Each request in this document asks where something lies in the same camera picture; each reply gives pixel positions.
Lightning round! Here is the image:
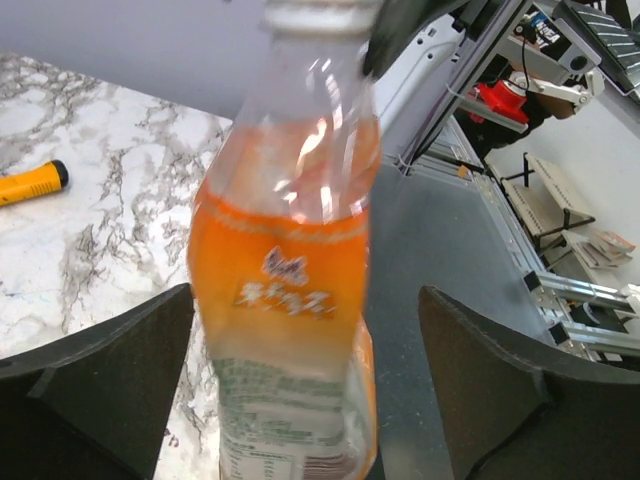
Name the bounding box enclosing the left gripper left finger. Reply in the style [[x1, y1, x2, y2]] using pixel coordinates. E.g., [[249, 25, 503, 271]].
[[1, 283, 194, 479]]

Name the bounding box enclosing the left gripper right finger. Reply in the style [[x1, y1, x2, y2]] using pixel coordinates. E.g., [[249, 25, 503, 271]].
[[418, 286, 639, 479]]

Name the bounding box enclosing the crushed orange label bottle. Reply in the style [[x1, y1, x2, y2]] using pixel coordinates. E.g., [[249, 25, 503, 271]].
[[188, 1, 382, 479]]

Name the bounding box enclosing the folding stool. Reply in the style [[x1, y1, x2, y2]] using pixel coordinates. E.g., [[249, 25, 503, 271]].
[[498, 152, 596, 252]]

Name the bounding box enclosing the orange utility knife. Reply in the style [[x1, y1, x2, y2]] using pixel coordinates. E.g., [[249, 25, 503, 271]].
[[0, 160, 70, 206]]

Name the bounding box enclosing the red black device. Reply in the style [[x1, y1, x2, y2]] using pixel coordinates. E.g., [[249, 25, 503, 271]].
[[475, 80, 529, 124]]

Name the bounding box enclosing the aluminium frame rail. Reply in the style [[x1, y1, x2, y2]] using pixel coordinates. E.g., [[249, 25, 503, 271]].
[[422, 119, 639, 361]]

